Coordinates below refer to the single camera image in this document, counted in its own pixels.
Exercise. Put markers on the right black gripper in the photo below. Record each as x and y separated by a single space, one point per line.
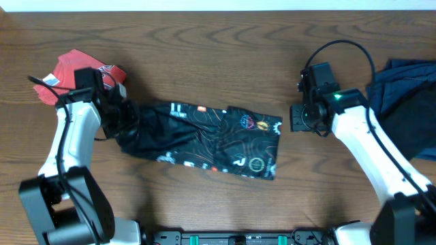
296 122

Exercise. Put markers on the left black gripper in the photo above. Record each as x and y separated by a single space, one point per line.
133 120

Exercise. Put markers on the black patterned sports jersey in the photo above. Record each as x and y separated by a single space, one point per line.
233 140

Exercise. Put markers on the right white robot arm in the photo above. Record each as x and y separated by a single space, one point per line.
407 197

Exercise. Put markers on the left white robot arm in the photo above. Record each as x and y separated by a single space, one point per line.
64 203

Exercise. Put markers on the dark blue clothes pile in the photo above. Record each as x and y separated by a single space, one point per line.
403 101

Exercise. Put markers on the red folded t-shirt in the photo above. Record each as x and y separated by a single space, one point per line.
62 78

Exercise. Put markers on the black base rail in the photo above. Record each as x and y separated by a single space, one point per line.
299 236

